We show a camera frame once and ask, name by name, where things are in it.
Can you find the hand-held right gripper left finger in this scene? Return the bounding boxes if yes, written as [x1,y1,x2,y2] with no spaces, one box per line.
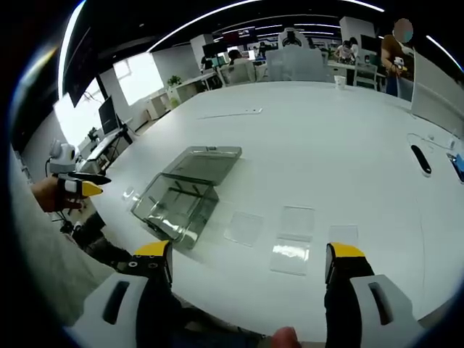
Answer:
[67,239,189,348]

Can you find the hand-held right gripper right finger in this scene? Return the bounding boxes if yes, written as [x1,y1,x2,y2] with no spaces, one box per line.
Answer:
[323,241,426,348]

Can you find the clear plastic box with lid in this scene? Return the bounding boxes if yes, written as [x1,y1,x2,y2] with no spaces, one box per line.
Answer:
[129,145,244,251]

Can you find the person's left hand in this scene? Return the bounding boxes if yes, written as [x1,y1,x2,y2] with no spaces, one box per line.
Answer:
[30,176,85,213]

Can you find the person's right hand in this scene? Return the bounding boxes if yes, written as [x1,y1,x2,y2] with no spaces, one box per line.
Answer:
[273,326,302,348]

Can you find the black computer monitor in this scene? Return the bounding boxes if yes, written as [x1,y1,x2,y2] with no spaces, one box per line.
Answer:
[98,95,121,136]

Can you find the person's grey clothing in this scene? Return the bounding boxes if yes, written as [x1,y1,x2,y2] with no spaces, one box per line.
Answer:
[9,144,119,329]

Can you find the black oblong device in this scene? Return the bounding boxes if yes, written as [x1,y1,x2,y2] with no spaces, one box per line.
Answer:
[410,144,433,178]

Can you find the blue object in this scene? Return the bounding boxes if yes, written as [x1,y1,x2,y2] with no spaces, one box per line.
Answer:
[447,152,464,183]

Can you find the long clear flat strip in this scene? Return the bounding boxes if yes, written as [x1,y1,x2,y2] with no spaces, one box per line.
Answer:
[196,106,265,120]

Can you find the clear acrylic stand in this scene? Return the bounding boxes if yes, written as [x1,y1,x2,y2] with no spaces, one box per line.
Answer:
[406,131,458,150]

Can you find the white partition panel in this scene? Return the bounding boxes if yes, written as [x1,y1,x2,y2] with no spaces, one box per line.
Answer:
[410,49,464,128]

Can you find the large clear acrylic panel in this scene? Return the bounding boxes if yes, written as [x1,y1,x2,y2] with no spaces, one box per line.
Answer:
[265,47,334,83]

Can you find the white office chair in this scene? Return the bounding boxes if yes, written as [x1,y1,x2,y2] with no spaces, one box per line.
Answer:
[276,26,310,51]

